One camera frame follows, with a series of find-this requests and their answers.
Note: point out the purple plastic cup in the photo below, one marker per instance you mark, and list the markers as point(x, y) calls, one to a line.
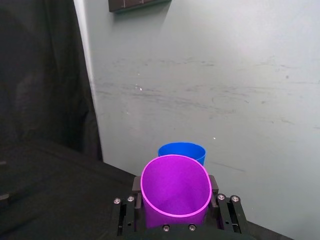
point(175, 192)

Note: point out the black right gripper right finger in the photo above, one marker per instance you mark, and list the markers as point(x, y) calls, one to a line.
point(231, 212)

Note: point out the blue plastic cup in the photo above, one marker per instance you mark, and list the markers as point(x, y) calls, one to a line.
point(190, 151)

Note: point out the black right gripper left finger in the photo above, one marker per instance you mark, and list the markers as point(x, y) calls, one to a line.
point(126, 212)

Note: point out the dark rectangular panel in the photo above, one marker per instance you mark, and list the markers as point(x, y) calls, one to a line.
point(135, 4)

